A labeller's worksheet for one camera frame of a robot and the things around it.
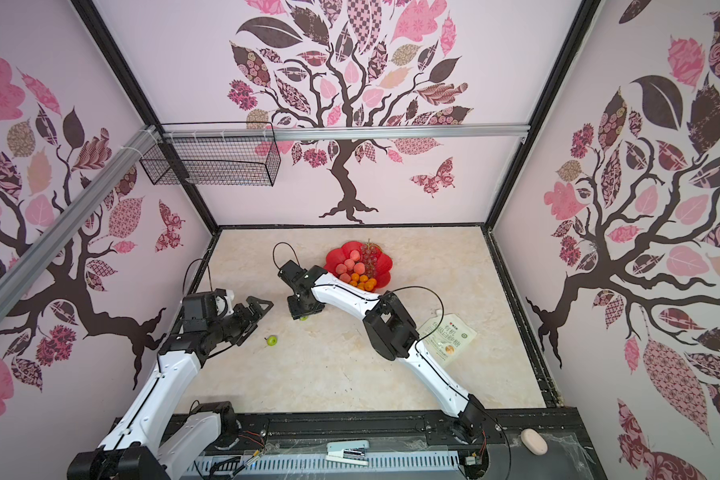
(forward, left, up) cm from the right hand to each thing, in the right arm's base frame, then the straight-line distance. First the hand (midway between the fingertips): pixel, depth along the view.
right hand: (299, 308), depth 94 cm
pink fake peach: (+21, -18, +1) cm, 28 cm away
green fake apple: (-11, +7, 0) cm, 12 cm away
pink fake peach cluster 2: (+15, -20, +1) cm, 25 cm away
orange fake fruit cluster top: (+10, -24, 0) cm, 26 cm away
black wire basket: (+39, +27, +32) cm, 58 cm away
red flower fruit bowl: (+16, -28, 0) cm, 33 cm away
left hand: (-8, +6, +10) cm, 14 cm away
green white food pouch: (-11, -47, -1) cm, 49 cm away
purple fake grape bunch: (+21, -23, +3) cm, 31 cm away
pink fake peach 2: (+17, -16, +1) cm, 23 cm away
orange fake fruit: (+12, -18, 0) cm, 22 cm away
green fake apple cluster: (-4, -3, 0) cm, 4 cm away
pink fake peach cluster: (+14, -13, +2) cm, 20 cm away
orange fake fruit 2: (+12, -21, -1) cm, 24 cm away
